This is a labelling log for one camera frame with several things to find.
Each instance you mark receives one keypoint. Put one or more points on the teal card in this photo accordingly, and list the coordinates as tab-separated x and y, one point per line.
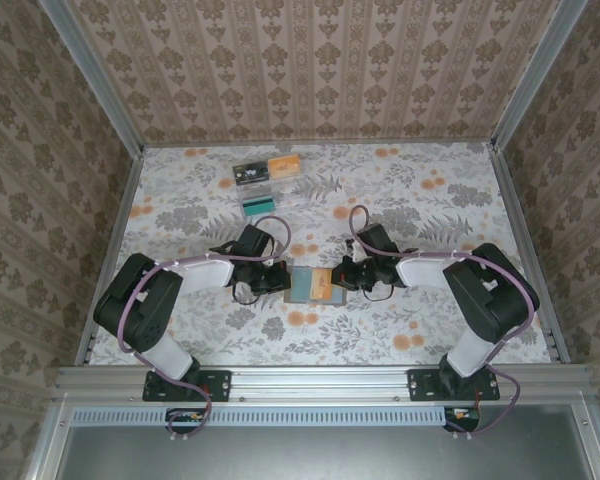
260	207

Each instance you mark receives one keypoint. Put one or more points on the taupe leather card holder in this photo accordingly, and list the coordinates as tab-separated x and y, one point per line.
302	285

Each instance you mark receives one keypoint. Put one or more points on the orange card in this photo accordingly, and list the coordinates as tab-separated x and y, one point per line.
322	285
286	167

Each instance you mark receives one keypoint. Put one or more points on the black VIP card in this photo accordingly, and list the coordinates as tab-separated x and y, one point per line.
250	173

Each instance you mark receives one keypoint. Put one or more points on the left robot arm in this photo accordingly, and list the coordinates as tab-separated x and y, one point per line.
205	272

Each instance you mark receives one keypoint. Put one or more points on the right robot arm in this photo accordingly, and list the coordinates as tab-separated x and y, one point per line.
425	270

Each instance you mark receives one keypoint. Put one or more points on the floral print table cover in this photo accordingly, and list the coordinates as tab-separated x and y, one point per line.
380	325

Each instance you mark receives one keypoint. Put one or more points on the black controller board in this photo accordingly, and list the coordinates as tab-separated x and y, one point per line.
185	417
462	416

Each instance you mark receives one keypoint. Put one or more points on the grey metal panel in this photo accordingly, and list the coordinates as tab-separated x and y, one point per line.
330	455

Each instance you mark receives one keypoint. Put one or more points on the thin aluminium wall-side rail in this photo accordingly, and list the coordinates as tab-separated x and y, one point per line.
320	144

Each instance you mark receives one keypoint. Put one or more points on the aluminium table side rail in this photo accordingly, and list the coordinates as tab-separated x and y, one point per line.
520	225
118	225

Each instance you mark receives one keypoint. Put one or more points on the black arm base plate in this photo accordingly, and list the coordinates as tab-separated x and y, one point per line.
425	385
215	385

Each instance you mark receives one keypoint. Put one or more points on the aluminium rail under arm bases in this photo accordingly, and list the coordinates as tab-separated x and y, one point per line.
320	382

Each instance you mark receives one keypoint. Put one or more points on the aluminium frame post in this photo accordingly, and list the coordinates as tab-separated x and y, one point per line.
95	80
535	75

